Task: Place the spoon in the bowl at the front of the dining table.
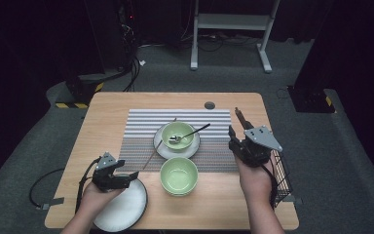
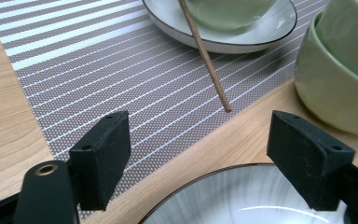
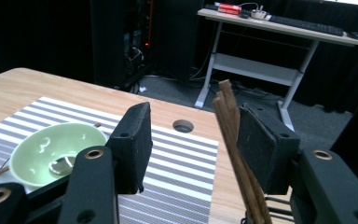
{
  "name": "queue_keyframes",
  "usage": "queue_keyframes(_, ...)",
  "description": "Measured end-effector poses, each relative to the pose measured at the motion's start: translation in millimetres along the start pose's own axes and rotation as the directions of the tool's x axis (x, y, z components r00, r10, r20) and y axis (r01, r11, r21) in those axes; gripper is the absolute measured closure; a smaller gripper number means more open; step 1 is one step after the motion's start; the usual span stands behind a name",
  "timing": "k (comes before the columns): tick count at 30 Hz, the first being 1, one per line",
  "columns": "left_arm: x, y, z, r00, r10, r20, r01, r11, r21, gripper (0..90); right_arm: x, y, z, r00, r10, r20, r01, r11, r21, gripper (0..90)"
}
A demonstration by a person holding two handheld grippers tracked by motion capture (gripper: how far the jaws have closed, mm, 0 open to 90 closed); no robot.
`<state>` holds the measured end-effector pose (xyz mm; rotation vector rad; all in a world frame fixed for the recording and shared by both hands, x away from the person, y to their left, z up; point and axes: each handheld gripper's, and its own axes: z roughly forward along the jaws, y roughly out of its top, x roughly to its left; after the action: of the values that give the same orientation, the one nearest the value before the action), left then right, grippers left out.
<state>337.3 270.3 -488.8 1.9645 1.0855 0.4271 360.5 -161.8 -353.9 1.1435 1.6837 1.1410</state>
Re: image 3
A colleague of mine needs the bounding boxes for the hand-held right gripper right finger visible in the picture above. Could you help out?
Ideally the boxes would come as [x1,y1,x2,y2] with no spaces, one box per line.
[236,103,302,195]

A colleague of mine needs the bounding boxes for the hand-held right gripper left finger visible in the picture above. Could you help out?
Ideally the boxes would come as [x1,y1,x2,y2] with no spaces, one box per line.
[105,101,154,195]

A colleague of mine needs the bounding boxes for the metal spoon with black handle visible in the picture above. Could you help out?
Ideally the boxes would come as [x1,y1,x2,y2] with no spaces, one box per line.
[48,155,77,175]

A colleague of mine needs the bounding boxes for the green ceramic bowl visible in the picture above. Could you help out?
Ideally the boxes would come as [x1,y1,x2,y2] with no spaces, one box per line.
[8,121,110,188]

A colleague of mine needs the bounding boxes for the striped woven placemat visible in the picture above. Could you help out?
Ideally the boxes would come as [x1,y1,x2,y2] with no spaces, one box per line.
[0,96,220,224]

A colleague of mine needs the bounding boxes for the white-framed desk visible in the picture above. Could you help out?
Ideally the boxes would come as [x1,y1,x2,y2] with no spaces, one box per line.
[194,7,358,133]

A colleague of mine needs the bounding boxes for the black computer tower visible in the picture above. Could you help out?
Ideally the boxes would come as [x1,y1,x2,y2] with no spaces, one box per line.
[89,0,204,91]

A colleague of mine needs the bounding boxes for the black keyboard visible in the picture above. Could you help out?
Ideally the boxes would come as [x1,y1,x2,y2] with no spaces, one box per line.
[268,14,345,37]

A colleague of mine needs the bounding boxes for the red box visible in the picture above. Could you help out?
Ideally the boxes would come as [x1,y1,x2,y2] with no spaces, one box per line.
[213,2,242,16]

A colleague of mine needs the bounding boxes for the bright monitor screen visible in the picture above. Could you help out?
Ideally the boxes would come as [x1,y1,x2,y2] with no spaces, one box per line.
[323,0,358,8]

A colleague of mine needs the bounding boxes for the black floor cable bundle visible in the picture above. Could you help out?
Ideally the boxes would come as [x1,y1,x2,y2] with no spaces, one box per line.
[130,78,147,94]

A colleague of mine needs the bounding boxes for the cables under desk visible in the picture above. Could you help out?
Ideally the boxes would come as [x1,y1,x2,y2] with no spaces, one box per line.
[189,66,281,101]

